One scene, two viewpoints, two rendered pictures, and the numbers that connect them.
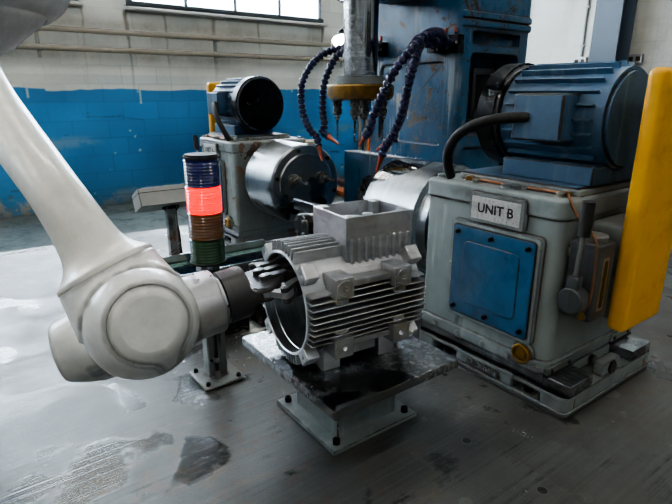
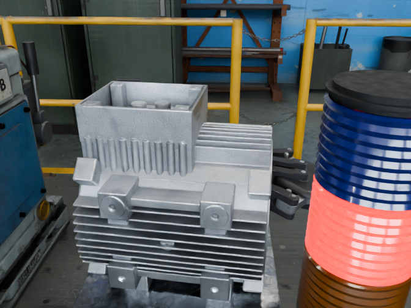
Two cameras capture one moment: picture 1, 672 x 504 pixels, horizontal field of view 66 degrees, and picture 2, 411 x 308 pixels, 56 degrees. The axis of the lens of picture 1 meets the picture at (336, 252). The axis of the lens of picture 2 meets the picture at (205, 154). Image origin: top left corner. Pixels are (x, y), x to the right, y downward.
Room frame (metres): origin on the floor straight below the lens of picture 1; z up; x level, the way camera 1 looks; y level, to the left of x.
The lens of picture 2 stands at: (1.07, 0.27, 1.26)
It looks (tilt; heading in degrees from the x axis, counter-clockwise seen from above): 25 degrees down; 220
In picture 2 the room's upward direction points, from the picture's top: straight up
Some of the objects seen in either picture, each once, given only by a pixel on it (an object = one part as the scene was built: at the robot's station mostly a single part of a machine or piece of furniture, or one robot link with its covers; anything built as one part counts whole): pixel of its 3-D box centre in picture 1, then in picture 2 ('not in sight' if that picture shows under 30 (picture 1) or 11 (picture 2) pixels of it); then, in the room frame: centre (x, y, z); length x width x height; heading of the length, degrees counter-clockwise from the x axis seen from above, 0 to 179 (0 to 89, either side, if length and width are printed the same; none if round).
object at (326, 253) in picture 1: (340, 290); (185, 198); (0.77, -0.01, 1.02); 0.20 x 0.19 x 0.19; 121
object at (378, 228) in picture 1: (361, 229); (148, 124); (0.79, -0.04, 1.11); 0.12 x 0.11 x 0.07; 121
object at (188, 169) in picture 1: (201, 172); (380, 142); (0.88, 0.23, 1.19); 0.06 x 0.06 x 0.04
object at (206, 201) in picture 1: (203, 198); (364, 217); (0.88, 0.23, 1.14); 0.06 x 0.06 x 0.04
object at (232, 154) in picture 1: (249, 184); not in sight; (1.92, 0.32, 0.99); 0.35 x 0.31 x 0.37; 36
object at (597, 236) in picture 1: (580, 257); (18, 100); (0.78, -0.39, 1.07); 0.08 x 0.07 x 0.20; 126
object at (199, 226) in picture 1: (205, 224); (351, 280); (0.88, 0.23, 1.10); 0.06 x 0.06 x 0.04
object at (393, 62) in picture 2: not in sight; (395, 64); (-3.86, -0.93, 0.30); 0.39 x 0.39 x 0.60
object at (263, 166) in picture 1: (282, 178); not in sight; (1.72, 0.18, 1.04); 0.37 x 0.25 x 0.25; 36
